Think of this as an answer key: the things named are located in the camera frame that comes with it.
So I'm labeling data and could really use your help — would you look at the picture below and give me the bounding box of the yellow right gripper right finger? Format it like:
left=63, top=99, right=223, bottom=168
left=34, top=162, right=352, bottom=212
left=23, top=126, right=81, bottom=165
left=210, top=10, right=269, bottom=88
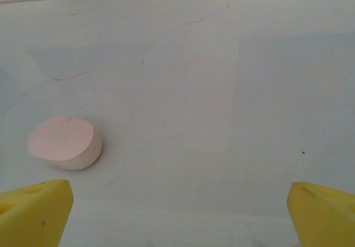
left=287, top=181, right=355, bottom=247

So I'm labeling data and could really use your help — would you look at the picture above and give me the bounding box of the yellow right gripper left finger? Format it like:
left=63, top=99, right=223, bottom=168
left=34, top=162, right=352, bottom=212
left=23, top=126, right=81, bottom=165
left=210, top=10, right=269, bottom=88
left=0, top=178, right=74, bottom=247

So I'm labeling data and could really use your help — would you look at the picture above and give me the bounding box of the pink earbud charging case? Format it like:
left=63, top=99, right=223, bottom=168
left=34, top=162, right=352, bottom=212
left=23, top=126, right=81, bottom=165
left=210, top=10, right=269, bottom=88
left=27, top=115, right=103, bottom=171

